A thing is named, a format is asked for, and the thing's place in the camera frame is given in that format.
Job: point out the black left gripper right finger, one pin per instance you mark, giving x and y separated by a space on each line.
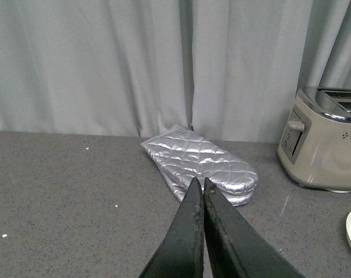
235 249

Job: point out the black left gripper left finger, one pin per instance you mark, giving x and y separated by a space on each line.
181 252

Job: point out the upper silver quilted oven mitt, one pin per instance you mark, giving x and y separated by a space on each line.
182 155

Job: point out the lower silver quilted oven mitt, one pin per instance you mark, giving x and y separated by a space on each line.
236 198

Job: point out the silver quilted oven mitt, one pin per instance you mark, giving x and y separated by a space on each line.
182 155
236 198

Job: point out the beige chrome toaster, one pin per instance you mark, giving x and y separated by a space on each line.
315 148

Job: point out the grey curtain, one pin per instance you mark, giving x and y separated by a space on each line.
229 70

